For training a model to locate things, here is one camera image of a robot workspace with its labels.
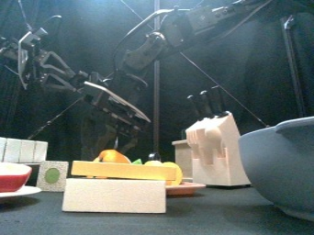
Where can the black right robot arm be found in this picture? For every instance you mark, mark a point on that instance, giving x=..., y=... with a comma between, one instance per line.
x=196, y=21

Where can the orange toy food piece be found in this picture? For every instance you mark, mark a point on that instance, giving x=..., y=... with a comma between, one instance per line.
x=113, y=156

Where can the green toy leaf piece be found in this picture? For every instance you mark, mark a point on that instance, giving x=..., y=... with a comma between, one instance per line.
x=136, y=161

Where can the grey cube with green dot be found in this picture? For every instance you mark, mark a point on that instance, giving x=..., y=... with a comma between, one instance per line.
x=52, y=176

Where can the white segmented toy rice block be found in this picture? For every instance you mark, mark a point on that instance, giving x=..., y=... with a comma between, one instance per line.
x=24, y=150

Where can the yellow topped white toy block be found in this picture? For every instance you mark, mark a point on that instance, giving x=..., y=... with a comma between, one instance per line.
x=113, y=195

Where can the pale wooden knife block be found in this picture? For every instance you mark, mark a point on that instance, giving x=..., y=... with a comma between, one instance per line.
x=220, y=153

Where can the red bowl white inside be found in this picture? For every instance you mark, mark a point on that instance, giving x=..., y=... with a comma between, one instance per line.
x=12, y=180

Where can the small white plate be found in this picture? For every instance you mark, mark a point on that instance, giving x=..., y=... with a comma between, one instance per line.
x=17, y=192

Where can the blue toy pan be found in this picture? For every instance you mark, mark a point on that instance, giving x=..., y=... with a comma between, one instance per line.
x=282, y=165

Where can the vertical metal frame pole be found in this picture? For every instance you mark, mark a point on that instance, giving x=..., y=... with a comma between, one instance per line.
x=156, y=122

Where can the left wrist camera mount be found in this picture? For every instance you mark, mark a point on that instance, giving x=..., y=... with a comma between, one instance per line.
x=44, y=64

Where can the dark side frame pole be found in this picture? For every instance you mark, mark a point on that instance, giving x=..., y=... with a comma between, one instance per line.
x=295, y=67

